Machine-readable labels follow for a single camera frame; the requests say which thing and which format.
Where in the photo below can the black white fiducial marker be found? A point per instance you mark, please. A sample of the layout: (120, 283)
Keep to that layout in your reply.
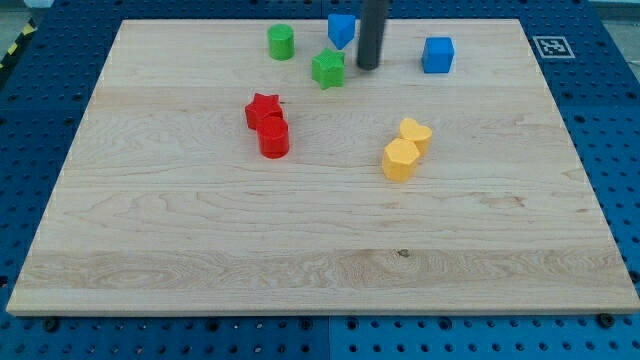
(553, 47)

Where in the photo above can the blue triangle block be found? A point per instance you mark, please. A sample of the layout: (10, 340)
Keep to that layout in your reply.
(341, 29)

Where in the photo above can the blue cube block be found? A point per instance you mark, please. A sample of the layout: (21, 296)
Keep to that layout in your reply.
(438, 55)

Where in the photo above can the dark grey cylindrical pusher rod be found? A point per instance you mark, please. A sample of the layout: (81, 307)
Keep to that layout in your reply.
(372, 26)

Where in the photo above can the light wooden board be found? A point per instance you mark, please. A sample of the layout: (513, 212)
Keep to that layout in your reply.
(165, 205)

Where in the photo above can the black bolt front right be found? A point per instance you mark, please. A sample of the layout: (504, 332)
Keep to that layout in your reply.
(606, 320)

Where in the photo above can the black bolt front left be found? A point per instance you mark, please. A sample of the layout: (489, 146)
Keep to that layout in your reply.
(50, 324)

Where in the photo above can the black bolt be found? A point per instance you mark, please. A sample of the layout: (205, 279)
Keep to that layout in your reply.
(606, 320)
(50, 324)

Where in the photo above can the yellow black hazard tape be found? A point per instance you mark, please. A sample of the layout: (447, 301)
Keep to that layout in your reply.
(18, 47)

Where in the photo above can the yellow heart block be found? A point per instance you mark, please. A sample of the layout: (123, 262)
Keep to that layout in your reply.
(421, 135)

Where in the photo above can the green cylinder block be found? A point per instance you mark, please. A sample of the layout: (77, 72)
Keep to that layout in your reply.
(281, 42)

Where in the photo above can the yellow hexagon block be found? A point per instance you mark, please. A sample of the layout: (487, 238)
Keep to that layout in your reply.
(400, 159)

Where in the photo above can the red star block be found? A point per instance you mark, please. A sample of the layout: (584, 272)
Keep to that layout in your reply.
(260, 107)

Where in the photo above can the green star block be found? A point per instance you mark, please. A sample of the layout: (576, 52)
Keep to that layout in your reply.
(328, 68)

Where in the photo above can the red cylinder block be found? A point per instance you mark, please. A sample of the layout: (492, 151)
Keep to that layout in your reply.
(273, 137)

